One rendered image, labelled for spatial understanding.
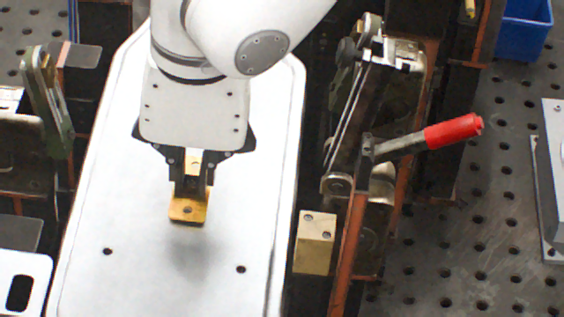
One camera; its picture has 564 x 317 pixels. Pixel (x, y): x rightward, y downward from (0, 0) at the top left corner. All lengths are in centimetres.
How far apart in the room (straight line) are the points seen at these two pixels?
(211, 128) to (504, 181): 69
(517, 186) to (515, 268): 15
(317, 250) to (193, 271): 12
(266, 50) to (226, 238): 28
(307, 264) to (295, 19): 28
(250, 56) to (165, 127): 20
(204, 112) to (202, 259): 15
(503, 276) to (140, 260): 60
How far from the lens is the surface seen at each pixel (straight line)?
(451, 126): 105
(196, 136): 105
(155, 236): 110
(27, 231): 114
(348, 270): 103
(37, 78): 112
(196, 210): 111
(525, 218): 159
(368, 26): 118
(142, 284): 107
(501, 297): 149
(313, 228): 103
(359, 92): 100
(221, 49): 87
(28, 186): 123
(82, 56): 130
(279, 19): 86
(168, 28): 95
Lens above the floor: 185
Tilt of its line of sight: 46 degrees down
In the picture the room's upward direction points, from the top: 7 degrees clockwise
